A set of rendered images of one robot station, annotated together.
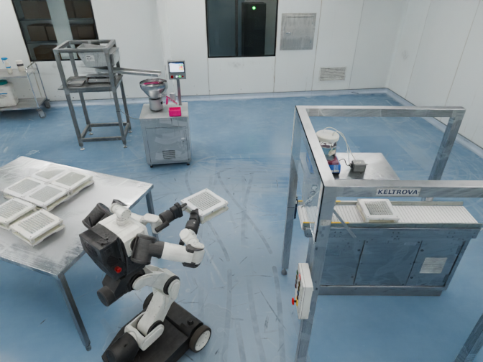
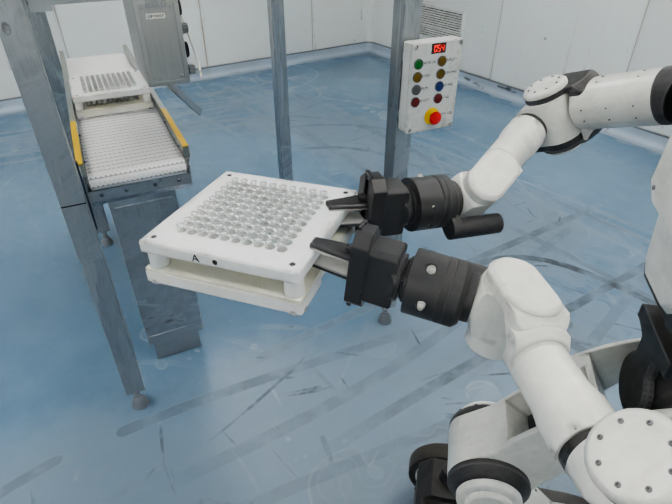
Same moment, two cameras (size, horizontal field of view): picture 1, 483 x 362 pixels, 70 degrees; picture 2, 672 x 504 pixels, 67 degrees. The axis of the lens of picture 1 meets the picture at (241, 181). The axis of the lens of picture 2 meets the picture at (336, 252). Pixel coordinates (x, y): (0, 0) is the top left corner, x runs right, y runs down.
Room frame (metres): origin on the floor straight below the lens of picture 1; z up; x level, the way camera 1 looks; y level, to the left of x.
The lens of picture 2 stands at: (2.19, 0.92, 1.43)
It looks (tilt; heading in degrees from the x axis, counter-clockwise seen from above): 35 degrees down; 244
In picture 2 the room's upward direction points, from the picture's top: straight up
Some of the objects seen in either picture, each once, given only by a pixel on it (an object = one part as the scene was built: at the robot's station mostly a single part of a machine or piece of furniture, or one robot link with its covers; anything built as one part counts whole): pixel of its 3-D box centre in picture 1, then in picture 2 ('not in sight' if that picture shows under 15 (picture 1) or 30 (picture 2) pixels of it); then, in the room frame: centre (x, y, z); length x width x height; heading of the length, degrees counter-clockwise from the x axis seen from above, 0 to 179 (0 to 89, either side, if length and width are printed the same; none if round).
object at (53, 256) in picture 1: (36, 203); not in sight; (2.25, 1.66, 0.84); 1.50 x 1.10 x 0.04; 70
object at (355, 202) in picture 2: not in sight; (346, 201); (1.88, 0.31, 1.05); 0.06 x 0.03 x 0.02; 174
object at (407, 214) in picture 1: (386, 217); (112, 103); (2.12, -1.13, 0.81); 1.35 x 0.25 x 0.05; 90
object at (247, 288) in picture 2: (204, 207); (259, 245); (2.01, 0.27, 0.98); 0.24 x 0.24 x 0.02; 44
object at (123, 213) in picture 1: (121, 212); not in sight; (1.51, 0.66, 1.32); 0.10 x 0.07 x 0.09; 52
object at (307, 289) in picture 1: (303, 291); (428, 85); (1.27, -0.34, 0.97); 0.17 x 0.06 x 0.26; 0
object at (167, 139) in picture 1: (167, 135); not in sight; (4.53, 1.06, 0.38); 0.63 x 0.57 x 0.76; 98
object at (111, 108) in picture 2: (376, 213); (112, 99); (2.12, -1.04, 0.85); 0.24 x 0.24 x 0.02; 0
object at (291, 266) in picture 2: (204, 202); (256, 218); (2.01, 0.27, 1.03); 0.25 x 0.24 x 0.02; 44
